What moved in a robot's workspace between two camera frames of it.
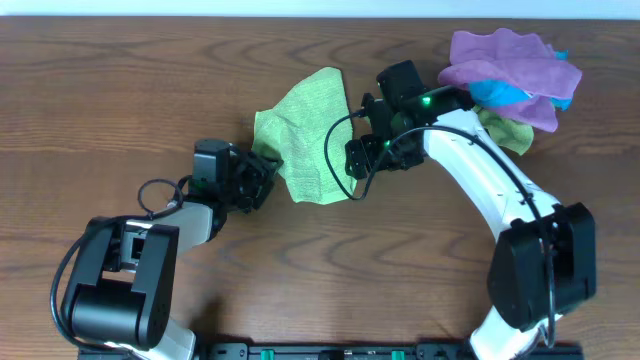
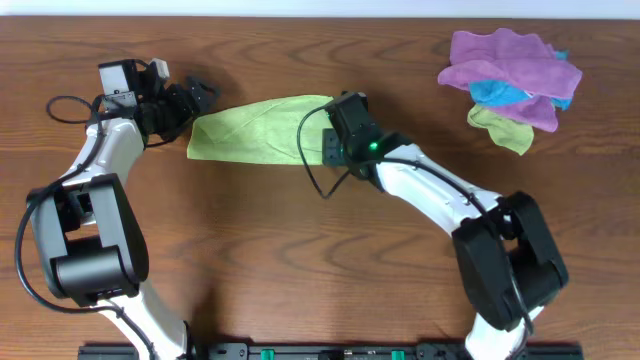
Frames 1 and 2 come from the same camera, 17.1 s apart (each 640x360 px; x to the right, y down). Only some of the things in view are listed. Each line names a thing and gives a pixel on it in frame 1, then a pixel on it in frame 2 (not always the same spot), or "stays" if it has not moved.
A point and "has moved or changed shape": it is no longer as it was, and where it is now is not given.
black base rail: (320, 351) stays
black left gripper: (258, 178) -> (185, 100)
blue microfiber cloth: (492, 93) stays
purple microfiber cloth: (521, 60) stays
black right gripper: (366, 143) -> (329, 156)
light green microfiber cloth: (307, 126) has moved or changed shape
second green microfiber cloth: (512, 134) stays
